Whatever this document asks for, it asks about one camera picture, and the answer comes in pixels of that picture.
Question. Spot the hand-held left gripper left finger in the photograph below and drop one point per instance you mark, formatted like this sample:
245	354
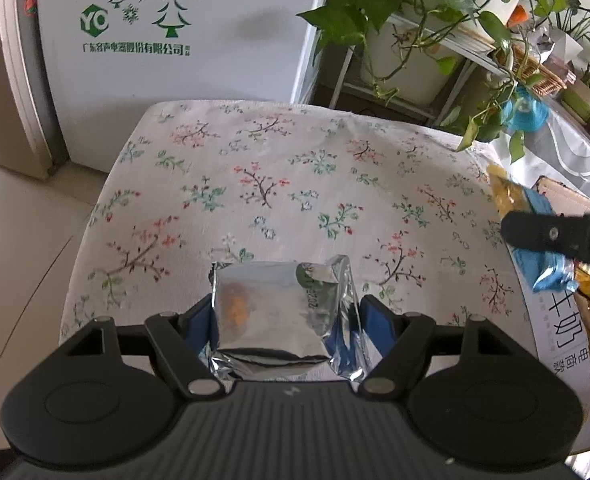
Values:
200	325

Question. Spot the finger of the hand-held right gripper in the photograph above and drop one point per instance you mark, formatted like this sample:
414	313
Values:
555	235

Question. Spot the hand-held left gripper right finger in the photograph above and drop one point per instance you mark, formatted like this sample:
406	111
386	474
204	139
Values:
375	320

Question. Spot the blue snack packet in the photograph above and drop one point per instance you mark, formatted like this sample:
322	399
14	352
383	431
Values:
545	267

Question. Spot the large yellow snack packet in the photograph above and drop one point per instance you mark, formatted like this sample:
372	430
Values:
507	192

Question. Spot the silver foil snack packet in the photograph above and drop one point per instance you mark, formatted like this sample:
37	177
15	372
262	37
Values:
275	310

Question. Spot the cardboard box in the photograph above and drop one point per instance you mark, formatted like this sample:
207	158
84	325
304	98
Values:
565	325

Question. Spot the clear plastic sheet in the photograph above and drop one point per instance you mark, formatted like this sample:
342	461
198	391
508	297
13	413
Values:
570	150

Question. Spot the blue plastic container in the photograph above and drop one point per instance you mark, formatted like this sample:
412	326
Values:
522	110

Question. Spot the green plant pot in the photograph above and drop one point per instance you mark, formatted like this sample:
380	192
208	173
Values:
580	100

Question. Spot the wicker basket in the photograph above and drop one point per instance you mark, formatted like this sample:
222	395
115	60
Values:
540	77

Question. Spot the floral tablecloth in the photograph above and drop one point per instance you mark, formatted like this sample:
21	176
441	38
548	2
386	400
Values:
275	185

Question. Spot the large white plant pot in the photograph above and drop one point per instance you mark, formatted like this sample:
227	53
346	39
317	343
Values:
410	75

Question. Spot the white metal plant rack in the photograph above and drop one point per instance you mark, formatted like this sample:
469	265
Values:
339	80

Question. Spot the white refrigerator with tree print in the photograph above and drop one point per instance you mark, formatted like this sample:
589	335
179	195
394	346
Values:
200	70

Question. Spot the green pothos plant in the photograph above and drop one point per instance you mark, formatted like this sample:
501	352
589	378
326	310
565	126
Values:
345	15

